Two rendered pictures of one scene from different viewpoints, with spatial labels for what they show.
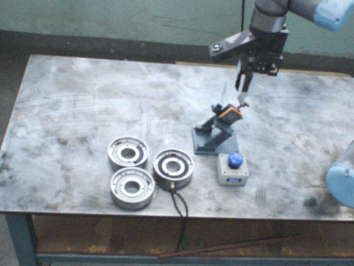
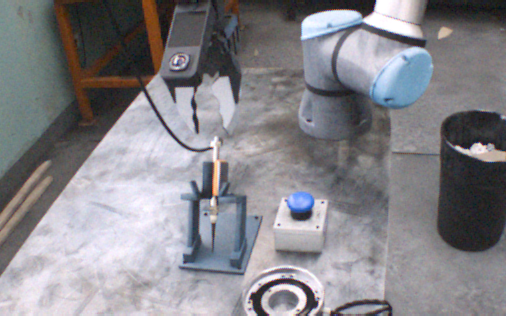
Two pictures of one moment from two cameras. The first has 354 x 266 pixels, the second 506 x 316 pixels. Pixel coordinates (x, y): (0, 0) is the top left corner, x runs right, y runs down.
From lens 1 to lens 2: 0.75 m
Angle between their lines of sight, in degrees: 49
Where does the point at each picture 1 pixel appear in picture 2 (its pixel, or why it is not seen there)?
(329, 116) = (209, 113)
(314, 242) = not seen: hidden behind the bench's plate
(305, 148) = (264, 146)
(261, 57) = (226, 27)
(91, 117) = not seen: outside the picture
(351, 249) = not seen: hidden behind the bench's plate
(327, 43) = (2, 153)
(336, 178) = (400, 78)
